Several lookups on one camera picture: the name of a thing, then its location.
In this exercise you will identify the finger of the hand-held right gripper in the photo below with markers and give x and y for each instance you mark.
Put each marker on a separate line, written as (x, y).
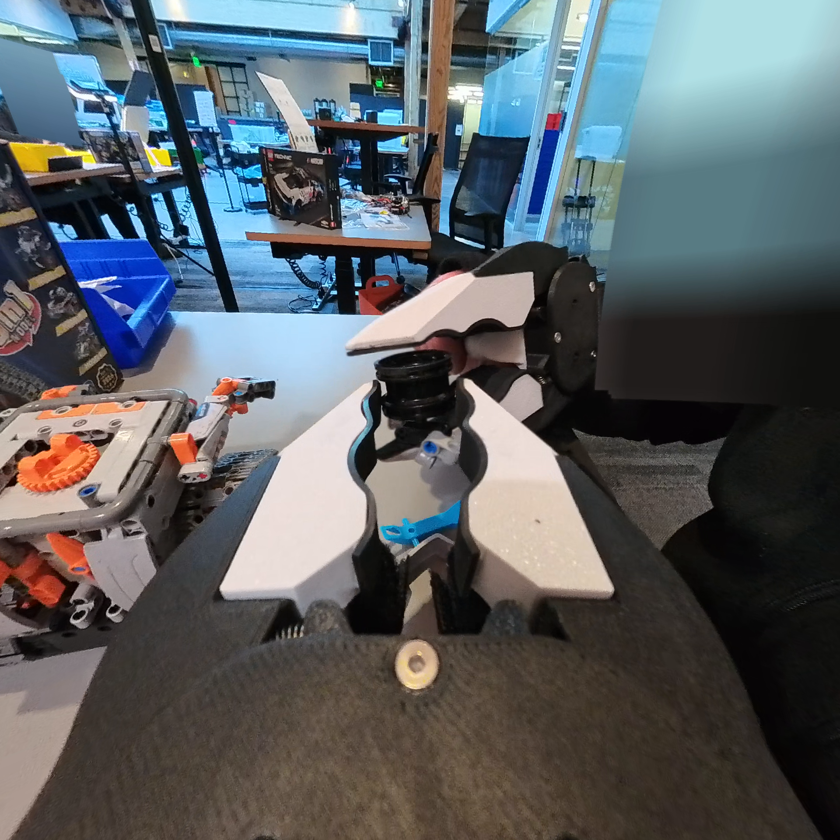
(446, 309)
(512, 368)

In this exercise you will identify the small black wheel assembly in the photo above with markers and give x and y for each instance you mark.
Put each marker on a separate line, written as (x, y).
(418, 387)

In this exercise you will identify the grey orange tracked toy robot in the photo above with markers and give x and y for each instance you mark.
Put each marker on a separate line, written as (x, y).
(92, 499)

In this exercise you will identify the black stand pole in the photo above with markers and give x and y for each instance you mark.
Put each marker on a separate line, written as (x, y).
(190, 171)

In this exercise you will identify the black printed box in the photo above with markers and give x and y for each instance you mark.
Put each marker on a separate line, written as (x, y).
(302, 190)

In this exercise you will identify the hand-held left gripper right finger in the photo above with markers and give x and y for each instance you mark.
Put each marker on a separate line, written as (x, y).
(538, 525)

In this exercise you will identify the blue plastic separator tool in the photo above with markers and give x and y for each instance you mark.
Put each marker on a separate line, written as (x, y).
(420, 528)

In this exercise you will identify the wooden work table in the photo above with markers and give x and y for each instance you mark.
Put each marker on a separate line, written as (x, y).
(341, 236)

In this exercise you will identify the blue cardboard box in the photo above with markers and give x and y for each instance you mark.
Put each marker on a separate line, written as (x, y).
(40, 302)

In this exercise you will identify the wooden pillar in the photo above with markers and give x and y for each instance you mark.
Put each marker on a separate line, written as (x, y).
(439, 92)

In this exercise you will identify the black office chair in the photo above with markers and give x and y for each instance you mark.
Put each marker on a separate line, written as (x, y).
(486, 190)

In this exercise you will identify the blue plastic bin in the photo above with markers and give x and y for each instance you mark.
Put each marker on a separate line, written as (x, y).
(125, 295)

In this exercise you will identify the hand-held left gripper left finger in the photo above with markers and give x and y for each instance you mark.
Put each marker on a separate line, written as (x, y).
(295, 525)

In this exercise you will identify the small white blue connector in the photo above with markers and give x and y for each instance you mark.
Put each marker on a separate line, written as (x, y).
(431, 453)

